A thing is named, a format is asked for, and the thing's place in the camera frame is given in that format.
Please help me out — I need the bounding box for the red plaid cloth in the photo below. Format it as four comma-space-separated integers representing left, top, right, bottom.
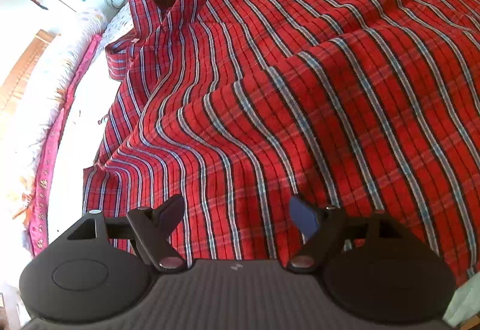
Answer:
82, 0, 480, 288

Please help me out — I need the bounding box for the pink fringed blanket edge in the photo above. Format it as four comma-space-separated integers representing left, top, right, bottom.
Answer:
27, 34, 102, 257

